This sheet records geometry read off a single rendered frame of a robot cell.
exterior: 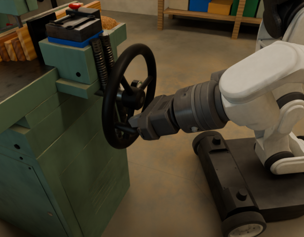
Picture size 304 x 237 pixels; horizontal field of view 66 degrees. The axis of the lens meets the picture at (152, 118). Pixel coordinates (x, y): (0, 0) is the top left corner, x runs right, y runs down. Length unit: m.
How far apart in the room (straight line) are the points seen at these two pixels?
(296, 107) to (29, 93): 0.88
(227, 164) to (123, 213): 0.61
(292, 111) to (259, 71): 0.66
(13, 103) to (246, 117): 0.46
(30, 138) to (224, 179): 0.93
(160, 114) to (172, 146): 1.20
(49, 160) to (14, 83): 0.23
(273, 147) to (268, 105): 0.83
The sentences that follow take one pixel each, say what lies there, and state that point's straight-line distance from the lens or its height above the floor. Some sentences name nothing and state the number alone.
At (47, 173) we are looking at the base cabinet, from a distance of 0.74.
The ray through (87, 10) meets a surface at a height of 1.01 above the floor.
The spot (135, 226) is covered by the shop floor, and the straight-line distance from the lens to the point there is 1.31.
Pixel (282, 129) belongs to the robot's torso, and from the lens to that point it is 1.07.
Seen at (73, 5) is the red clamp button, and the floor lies 1.02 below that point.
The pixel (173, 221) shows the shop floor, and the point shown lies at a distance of 1.32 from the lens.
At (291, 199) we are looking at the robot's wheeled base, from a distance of 1.35.
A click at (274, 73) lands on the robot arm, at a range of 0.36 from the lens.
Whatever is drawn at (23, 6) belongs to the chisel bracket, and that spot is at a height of 1.02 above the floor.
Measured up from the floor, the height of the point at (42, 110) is 0.82.
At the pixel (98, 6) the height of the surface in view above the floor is 0.92.
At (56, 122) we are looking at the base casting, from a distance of 0.69.
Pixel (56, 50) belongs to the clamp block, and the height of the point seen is 0.95.
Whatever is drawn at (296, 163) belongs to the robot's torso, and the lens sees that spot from 1.31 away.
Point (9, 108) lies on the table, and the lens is 0.58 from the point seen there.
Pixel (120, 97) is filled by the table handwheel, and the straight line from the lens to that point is 0.65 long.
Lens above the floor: 1.18
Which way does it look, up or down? 40 degrees down
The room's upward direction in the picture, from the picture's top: straight up
